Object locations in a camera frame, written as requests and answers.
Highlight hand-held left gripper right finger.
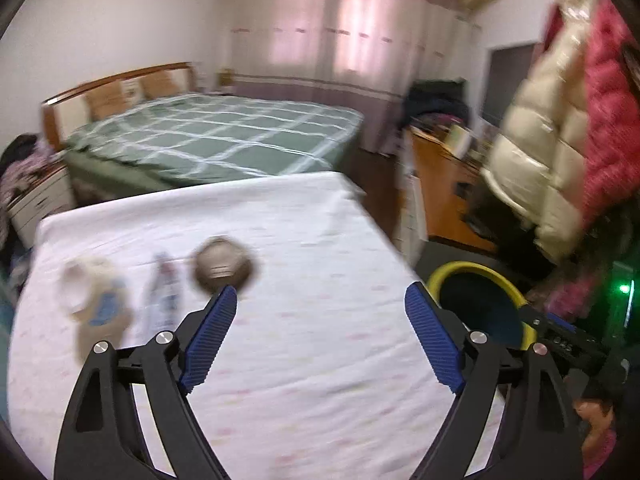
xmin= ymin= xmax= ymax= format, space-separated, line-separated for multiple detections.
xmin=404 ymin=282 xmax=586 ymax=480

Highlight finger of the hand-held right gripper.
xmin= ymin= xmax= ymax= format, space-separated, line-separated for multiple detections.
xmin=517 ymin=302 xmax=608 ymax=361

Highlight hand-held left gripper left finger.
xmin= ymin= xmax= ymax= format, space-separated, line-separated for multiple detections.
xmin=54 ymin=285 xmax=238 ymax=480

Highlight yellow rimmed trash bin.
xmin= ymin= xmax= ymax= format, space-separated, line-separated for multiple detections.
xmin=426 ymin=261 xmax=538 ymax=353

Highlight green and white bottle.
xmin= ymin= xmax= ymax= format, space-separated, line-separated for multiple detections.
xmin=142 ymin=252 xmax=183 ymax=336

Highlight brown round container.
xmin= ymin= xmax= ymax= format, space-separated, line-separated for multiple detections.
xmin=192 ymin=236 xmax=261 ymax=295

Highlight white round jar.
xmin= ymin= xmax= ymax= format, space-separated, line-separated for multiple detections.
xmin=57 ymin=256 xmax=133 ymax=341

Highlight person's right forearm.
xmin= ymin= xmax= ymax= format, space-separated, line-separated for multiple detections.
xmin=572 ymin=395 xmax=621 ymax=480

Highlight floral white tablecloth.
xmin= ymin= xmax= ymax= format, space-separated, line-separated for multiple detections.
xmin=7 ymin=171 xmax=506 ymax=480

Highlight wooden desk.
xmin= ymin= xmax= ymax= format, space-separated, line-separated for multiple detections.
xmin=407 ymin=127 xmax=496 ymax=253

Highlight white puffer jacket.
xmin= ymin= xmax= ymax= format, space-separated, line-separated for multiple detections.
xmin=482 ymin=0 xmax=601 ymax=263

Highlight pink jacket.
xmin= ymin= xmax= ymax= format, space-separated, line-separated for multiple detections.
xmin=545 ymin=0 xmax=640 ymax=226

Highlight books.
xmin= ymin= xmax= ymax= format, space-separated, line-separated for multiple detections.
xmin=440 ymin=120 xmax=486 ymax=161

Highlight green checked blanket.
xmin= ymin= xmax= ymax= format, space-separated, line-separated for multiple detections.
xmin=65 ymin=92 xmax=365 ymax=188

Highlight white nightstand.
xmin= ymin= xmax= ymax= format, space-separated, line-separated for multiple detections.
xmin=7 ymin=165 xmax=76 ymax=246

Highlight dark clothes pile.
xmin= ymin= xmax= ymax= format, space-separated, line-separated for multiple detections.
xmin=400 ymin=79 xmax=471 ymax=128

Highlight black television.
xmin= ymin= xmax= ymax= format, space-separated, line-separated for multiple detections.
xmin=482 ymin=42 xmax=543 ymax=128

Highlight pile of clothes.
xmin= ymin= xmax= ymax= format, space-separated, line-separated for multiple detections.
xmin=0 ymin=132 xmax=56 ymax=221

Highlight brown pillow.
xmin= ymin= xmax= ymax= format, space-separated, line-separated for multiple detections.
xmin=142 ymin=72 xmax=178 ymax=101
xmin=87 ymin=85 xmax=126 ymax=121

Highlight wooden bed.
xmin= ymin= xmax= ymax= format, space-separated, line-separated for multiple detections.
xmin=41 ymin=61 xmax=365 ymax=191

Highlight pink curtain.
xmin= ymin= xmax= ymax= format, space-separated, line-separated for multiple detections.
xmin=227 ymin=0 xmax=476 ymax=153

